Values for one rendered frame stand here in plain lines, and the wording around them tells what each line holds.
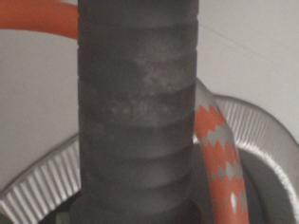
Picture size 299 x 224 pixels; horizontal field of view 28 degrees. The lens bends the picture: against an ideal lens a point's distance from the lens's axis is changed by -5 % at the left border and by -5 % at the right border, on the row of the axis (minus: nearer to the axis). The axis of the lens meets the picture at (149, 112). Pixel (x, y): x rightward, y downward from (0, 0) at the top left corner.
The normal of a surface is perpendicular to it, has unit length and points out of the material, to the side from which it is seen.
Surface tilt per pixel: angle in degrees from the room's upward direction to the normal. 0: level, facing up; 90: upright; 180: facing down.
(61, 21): 67
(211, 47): 90
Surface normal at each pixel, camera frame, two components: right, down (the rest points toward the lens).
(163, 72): 0.42, 0.32
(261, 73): 0.71, 0.20
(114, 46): -0.35, 0.32
